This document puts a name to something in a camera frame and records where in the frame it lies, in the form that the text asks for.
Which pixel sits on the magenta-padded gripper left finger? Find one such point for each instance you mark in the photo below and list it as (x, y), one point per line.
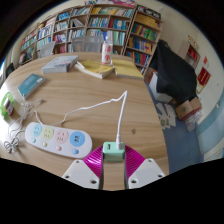
(80, 173)

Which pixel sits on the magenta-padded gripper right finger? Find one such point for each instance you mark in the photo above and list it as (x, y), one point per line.
(148, 173)

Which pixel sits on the mint green charger block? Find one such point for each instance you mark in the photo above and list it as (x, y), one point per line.
(113, 154)

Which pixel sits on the white pastel-socket power strip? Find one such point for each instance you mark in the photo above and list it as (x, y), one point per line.
(58, 138)

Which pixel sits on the papers on floor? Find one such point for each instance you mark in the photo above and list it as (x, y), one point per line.
(166, 115)

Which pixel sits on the cardboard box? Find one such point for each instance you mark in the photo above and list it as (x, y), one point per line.
(186, 109)

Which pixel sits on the white box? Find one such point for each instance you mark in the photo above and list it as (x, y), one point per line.
(158, 90)

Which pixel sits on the teal book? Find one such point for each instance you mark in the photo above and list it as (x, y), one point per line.
(30, 85)

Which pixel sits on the green tape roll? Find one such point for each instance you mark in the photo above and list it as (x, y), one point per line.
(3, 103)

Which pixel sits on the black cloth cover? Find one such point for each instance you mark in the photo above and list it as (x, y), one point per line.
(175, 71)

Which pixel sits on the yellow open book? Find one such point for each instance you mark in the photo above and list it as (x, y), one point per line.
(95, 68)

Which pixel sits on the yellow closed book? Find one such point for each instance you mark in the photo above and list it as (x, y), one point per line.
(128, 68)

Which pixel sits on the grey book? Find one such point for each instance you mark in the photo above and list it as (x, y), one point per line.
(60, 64)

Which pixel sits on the red hanging decoration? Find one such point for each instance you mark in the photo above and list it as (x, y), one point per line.
(204, 76)

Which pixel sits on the white bottle with red label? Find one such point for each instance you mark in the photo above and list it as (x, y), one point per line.
(106, 51)

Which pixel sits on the dark chair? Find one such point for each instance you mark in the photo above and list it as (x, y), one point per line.
(10, 70)

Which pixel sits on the grey mesh chair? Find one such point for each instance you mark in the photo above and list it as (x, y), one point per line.
(86, 44)
(46, 49)

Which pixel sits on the wooden bookshelf unit with books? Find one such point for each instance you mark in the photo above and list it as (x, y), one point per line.
(100, 23)

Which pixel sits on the small wooden wall shelf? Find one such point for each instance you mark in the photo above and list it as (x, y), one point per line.
(190, 53)

